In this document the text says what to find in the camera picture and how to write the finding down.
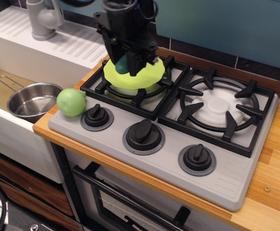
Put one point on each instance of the light green toy pear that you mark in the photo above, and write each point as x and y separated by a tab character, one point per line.
71	102

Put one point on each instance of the grey toy faucet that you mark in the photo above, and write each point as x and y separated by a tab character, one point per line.
43	21

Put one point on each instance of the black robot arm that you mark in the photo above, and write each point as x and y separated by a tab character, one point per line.
125	32

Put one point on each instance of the dark green toy cucumber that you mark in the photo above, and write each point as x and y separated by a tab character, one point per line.
121	65

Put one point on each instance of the small stainless steel pot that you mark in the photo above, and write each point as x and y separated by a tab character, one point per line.
31	102

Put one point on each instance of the black left burner grate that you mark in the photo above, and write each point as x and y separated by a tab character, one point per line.
98	87

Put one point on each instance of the white toy sink unit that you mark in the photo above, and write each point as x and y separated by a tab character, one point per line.
63	60

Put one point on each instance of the black oven door handle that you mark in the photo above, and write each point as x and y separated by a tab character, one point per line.
175	225

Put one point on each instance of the black right stove knob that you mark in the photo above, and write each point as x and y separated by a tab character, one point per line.
197	160

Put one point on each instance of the white left burner cap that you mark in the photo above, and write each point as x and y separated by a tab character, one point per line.
151	91

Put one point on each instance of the black middle stove knob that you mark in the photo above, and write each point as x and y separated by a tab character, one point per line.
143	138

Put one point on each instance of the lime green plastic plate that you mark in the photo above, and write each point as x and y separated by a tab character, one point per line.
148	76

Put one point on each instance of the white burner cap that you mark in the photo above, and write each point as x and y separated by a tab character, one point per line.
151	91
216	103

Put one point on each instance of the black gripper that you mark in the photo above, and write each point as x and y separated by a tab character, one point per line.
124	28

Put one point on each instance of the white right burner cap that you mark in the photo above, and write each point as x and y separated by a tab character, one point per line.
216	103

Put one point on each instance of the black left stove knob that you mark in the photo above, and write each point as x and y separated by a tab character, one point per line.
97	118

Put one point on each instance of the black stove knob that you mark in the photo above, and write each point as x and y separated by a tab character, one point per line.
97	118
197	160
143	138

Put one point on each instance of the grey toy stove top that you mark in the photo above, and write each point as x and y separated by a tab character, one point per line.
226	185

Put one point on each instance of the wood grain drawer front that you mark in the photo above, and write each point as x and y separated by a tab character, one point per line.
34	191

